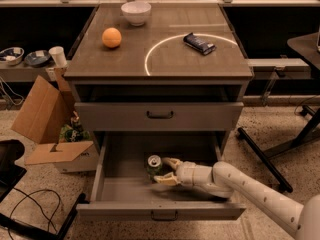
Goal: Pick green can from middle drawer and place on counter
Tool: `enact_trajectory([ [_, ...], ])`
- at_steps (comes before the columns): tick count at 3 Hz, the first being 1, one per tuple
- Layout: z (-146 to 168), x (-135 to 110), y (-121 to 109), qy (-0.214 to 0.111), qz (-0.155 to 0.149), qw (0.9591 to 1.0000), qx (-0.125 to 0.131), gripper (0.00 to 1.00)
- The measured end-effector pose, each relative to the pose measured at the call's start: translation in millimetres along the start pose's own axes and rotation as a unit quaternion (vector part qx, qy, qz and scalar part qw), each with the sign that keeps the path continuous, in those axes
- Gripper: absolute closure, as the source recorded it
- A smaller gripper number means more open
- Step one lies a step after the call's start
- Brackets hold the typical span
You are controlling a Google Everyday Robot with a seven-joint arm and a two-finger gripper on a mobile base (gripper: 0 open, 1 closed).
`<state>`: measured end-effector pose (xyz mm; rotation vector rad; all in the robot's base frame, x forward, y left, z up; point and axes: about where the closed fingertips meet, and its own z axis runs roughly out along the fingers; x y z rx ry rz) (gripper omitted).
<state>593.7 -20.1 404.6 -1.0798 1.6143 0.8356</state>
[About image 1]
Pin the orange ball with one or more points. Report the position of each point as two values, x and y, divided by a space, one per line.
111 37

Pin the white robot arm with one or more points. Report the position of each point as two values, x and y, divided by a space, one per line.
302 222

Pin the white paper cup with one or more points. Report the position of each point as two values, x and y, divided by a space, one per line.
57 53

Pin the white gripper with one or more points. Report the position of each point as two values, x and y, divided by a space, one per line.
187 173

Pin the green soda can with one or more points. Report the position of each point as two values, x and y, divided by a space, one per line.
154 166

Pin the black table leg base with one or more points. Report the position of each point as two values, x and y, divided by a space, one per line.
308 134

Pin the white ceramic bowl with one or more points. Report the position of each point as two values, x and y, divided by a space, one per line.
136 12

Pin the grey low shelf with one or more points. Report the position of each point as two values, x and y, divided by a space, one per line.
24 73

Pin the green snack bags in box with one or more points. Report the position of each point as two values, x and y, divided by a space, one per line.
74 131

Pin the open cardboard box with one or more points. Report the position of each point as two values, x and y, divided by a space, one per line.
41 117

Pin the blue patterned bowl right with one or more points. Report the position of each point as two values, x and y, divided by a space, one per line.
37 58

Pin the closed top drawer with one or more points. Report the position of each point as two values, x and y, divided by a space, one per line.
221 116

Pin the dark blue snack bag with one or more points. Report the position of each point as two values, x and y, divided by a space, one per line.
198 44

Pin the blue patterned bowl left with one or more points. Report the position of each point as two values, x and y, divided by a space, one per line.
11 56

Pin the blue patterned bowl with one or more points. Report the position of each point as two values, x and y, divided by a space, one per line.
37 58
11 56

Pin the black office chair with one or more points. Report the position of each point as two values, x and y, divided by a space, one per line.
10 174

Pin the open middle drawer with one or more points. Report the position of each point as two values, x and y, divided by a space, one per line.
122 189

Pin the grey drawer cabinet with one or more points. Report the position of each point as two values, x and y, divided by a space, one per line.
153 64

